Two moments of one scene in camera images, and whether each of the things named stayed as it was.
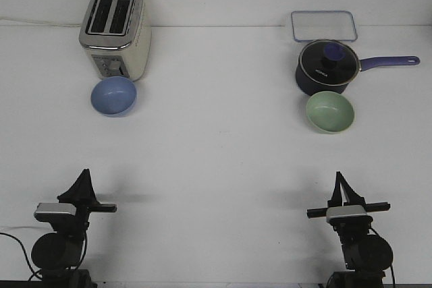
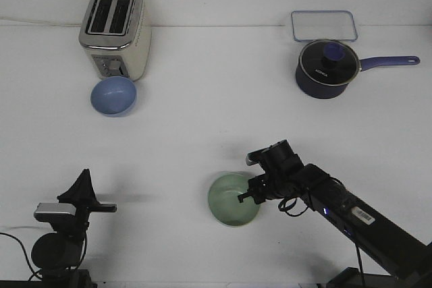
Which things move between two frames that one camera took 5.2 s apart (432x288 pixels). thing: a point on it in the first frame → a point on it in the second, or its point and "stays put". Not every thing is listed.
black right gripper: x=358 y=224 → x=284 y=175
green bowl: x=329 y=112 → x=224 y=204
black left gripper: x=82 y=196 stays put
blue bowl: x=114 y=96 stays put
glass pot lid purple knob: x=329 y=63 stays put
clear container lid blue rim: x=322 y=25 stays put
